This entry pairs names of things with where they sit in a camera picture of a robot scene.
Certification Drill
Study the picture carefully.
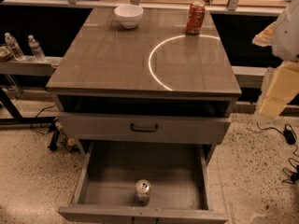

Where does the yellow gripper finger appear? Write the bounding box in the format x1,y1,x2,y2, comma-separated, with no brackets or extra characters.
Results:
258,61,299,119
252,22,276,47

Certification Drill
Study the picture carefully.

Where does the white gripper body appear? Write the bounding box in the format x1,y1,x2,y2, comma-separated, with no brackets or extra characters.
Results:
272,0,299,62

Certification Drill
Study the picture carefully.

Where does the silver green 7up can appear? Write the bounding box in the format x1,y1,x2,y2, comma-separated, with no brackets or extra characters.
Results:
135,179,151,205

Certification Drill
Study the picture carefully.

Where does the orange soda can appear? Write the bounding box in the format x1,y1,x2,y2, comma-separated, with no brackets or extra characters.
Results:
186,2,206,35

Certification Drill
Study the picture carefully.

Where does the grey drawer cabinet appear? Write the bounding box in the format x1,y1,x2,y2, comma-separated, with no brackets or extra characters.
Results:
46,6,243,146

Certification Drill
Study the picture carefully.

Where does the upper grey drawer front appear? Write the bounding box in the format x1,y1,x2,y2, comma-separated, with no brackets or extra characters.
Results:
59,112,231,145

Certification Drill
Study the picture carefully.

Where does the open lower grey drawer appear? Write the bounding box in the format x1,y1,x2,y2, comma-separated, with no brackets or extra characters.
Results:
59,142,227,224

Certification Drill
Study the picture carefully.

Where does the grey side shelf right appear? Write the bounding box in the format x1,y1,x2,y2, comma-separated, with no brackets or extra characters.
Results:
233,66,267,89

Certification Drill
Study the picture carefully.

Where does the grey side shelf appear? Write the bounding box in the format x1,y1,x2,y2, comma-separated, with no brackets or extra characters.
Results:
0,56,62,77
233,66,267,89

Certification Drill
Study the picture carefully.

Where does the black power adapter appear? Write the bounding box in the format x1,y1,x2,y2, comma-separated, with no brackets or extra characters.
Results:
283,124,297,145

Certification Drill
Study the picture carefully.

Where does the white ceramic bowl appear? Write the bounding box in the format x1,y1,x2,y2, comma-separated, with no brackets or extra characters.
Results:
114,5,144,29

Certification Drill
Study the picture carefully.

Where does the right clear water bottle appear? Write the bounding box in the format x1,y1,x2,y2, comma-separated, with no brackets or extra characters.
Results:
28,35,46,63

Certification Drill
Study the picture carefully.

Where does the clear water bottle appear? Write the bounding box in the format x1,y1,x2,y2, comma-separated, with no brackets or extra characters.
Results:
28,35,46,63
5,33,25,61

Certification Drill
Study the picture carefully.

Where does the black tool on floor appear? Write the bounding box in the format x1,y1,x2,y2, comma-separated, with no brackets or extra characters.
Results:
48,118,78,152

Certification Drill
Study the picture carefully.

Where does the grey side shelf left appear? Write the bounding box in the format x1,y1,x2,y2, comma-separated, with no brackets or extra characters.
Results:
0,56,62,77

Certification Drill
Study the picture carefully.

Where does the left clear water bottle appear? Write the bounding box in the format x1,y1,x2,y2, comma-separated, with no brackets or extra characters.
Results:
5,33,25,61

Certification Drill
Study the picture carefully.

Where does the black floor cable right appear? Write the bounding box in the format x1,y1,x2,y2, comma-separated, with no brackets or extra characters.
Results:
256,121,299,185

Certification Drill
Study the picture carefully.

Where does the black floor cable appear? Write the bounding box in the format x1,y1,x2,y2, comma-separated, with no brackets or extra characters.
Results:
29,103,58,135
256,121,299,185

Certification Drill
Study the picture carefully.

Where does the black drawer handle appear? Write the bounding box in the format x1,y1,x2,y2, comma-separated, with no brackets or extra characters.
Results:
130,123,159,133

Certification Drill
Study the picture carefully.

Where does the black floor cable left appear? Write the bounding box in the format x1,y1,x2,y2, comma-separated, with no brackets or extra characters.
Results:
29,103,58,135

